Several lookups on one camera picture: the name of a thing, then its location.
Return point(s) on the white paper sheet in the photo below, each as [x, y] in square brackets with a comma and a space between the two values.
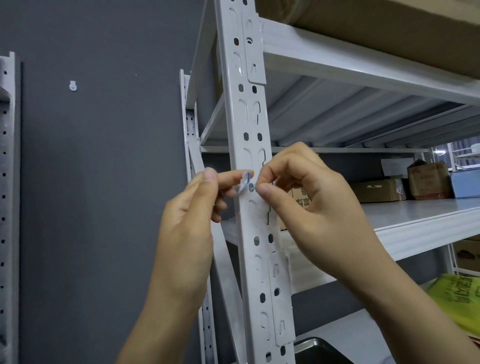
[393, 167]

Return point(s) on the cardboard box with dark print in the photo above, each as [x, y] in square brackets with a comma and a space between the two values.
[468, 255]

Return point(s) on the white perforated shelf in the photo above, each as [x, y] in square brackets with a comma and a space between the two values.
[247, 112]

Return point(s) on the yellow-green plastic bag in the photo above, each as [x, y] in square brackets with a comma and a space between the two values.
[457, 300]

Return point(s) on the steel tray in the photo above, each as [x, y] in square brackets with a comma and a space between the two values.
[318, 354]

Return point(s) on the large cardboard box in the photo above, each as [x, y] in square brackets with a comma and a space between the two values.
[375, 26]

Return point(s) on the person's right forearm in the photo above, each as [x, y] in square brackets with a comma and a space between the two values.
[412, 322]

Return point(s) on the brown box with red print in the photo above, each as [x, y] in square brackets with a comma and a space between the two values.
[429, 182]

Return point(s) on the white wall hook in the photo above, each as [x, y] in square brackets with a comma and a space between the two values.
[74, 86]

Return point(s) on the person's left hand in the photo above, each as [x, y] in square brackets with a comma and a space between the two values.
[187, 240]

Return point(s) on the flat cardboard box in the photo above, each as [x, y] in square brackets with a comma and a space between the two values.
[378, 190]

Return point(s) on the light blue box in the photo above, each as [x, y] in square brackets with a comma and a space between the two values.
[465, 183]

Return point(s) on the white metal shelving rack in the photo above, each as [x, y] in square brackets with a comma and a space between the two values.
[348, 333]

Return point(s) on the person's right hand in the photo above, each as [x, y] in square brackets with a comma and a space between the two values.
[322, 221]

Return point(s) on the small printed cardboard box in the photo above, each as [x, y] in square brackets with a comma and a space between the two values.
[300, 198]

